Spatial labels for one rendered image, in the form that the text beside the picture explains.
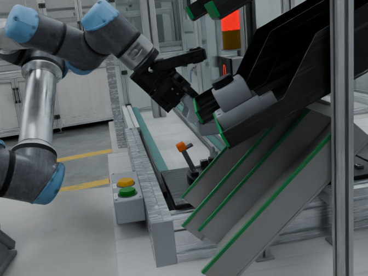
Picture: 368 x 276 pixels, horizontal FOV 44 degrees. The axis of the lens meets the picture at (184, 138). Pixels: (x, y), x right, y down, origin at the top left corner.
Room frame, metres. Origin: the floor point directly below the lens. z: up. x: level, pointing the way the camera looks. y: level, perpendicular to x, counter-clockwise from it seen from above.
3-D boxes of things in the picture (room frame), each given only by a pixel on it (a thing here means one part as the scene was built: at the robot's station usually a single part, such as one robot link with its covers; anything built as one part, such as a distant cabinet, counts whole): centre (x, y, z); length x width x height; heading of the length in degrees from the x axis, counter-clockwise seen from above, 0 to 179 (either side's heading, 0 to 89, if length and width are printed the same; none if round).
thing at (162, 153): (1.34, -0.04, 0.91); 0.84 x 0.28 x 0.10; 9
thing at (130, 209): (1.09, 0.16, 0.93); 0.21 x 0.07 x 0.06; 9
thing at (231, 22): (1.25, -0.15, 1.33); 0.05 x 0.05 x 0.05
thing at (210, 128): (1.04, -0.08, 1.12); 0.08 x 0.04 x 0.07; 99
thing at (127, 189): (1.02, 0.15, 0.96); 0.04 x 0.04 x 0.02
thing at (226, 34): (1.25, -0.15, 1.28); 0.05 x 0.05 x 0.05
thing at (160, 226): (1.29, 0.13, 0.91); 0.89 x 0.06 x 0.11; 9
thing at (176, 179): (1.04, -0.07, 0.96); 0.24 x 0.24 x 0.02; 9
